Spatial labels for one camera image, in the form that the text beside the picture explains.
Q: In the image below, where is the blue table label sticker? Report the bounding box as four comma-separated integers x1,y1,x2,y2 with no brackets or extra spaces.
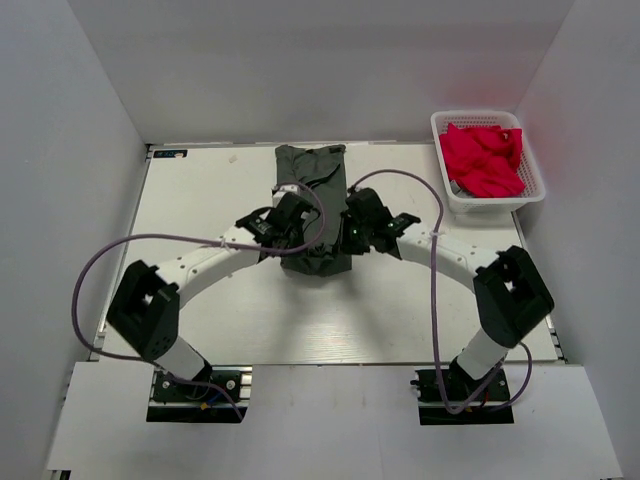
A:
153,149,188,159

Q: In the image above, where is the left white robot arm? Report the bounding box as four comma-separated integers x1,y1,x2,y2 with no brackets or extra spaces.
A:
106,205,322,399

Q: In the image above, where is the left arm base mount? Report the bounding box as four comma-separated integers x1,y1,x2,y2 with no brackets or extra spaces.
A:
146,367,252,424

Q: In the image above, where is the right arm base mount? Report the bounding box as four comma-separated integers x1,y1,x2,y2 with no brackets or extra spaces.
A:
407,367,516,427

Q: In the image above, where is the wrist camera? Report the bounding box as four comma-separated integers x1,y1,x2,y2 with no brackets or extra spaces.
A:
266,192,314,231
346,188,392,227

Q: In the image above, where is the red t shirt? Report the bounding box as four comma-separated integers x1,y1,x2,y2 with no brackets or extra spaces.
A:
439,124,525,198

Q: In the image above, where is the white plastic basket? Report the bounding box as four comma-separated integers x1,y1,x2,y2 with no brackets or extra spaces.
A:
431,110,546,214

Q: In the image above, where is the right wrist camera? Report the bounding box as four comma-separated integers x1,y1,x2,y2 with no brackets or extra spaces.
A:
346,188,392,227

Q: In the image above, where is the dark grey t shirt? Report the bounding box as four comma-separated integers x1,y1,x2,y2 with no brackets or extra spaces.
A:
273,143,353,277

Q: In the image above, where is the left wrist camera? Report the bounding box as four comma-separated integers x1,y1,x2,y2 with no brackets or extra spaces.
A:
266,192,314,231

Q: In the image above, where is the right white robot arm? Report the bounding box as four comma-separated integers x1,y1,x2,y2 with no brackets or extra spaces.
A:
339,211,555,399

